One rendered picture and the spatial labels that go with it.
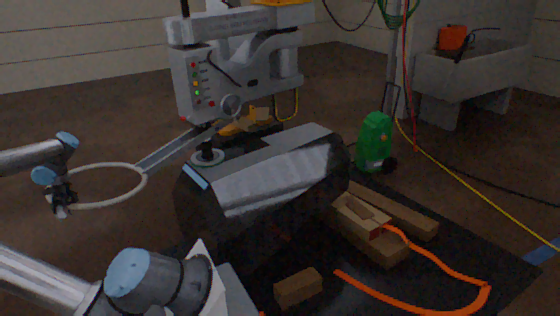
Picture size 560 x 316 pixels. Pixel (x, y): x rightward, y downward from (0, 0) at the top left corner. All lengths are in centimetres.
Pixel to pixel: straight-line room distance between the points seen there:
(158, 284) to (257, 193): 116
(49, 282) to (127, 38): 705
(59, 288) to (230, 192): 114
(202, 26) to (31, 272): 137
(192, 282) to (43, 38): 708
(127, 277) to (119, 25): 712
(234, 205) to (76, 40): 629
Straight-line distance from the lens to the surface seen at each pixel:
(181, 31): 211
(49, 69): 819
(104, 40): 812
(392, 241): 291
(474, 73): 492
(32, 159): 161
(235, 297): 155
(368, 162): 383
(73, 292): 138
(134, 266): 125
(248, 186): 229
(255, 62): 236
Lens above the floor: 200
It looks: 28 degrees down
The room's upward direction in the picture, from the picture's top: 3 degrees counter-clockwise
